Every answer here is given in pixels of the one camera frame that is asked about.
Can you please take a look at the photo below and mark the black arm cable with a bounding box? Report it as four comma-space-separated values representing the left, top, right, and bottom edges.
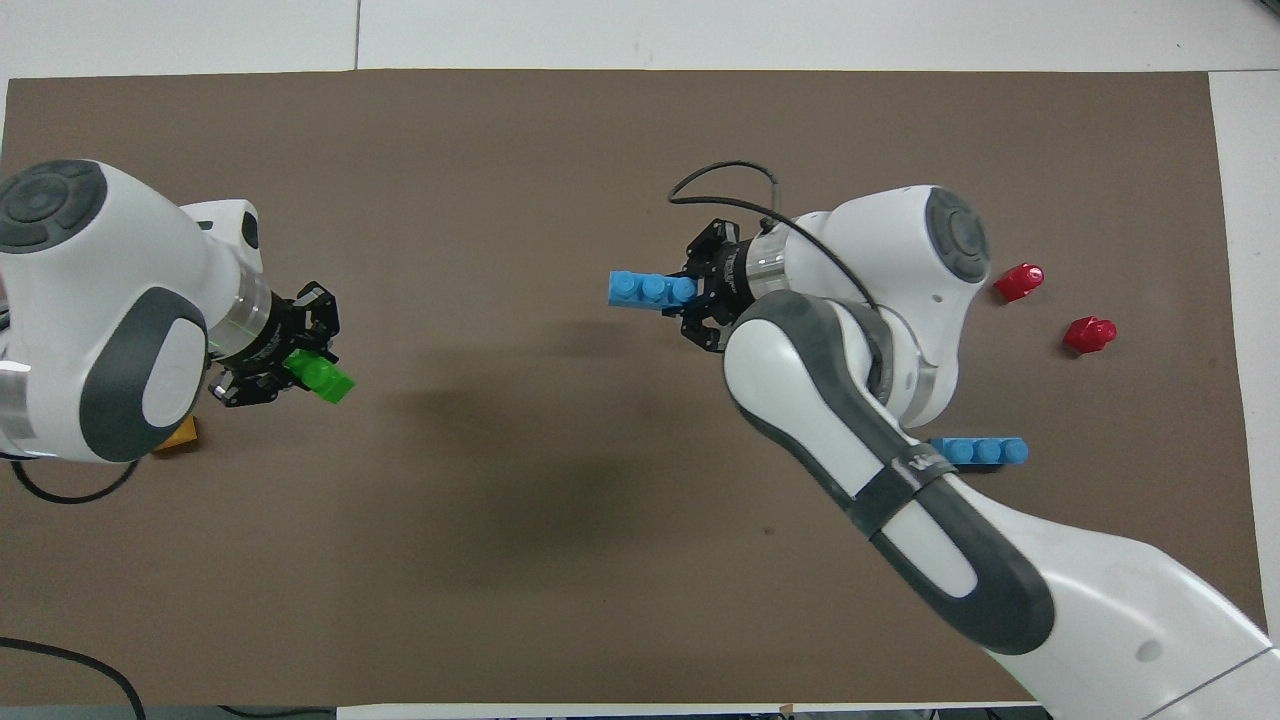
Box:
668, 160, 881, 311
0, 455, 146, 720

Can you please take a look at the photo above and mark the brown table mat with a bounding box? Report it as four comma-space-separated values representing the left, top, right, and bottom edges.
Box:
0, 68, 1273, 706

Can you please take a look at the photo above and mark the blue three-stud block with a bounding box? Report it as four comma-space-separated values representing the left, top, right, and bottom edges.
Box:
930, 437, 1030, 469
608, 270, 698, 309

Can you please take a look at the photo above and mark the black floor cable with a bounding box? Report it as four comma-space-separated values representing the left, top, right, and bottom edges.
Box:
218, 704, 337, 720

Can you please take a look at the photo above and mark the green two-stud block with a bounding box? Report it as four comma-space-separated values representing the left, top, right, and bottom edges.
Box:
283, 348, 357, 405

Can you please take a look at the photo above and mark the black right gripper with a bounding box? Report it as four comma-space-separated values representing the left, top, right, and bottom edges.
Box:
678, 218, 763, 353

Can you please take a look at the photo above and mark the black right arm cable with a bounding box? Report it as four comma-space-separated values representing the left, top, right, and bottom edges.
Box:
668, 160, 881, 311

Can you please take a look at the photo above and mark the yellow two-stud block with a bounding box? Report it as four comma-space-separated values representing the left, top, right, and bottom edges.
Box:
150, 415, 199, 458

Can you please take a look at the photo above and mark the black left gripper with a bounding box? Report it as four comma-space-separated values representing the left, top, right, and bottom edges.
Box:
208, 282, 341, 408

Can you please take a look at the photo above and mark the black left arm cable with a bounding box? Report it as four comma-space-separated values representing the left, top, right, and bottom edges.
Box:
0, 455, 146, 720

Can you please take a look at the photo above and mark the red one-stud block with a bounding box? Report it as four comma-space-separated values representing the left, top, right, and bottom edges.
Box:
993, 262, 1046, 304
1062, 316, 1118, 356

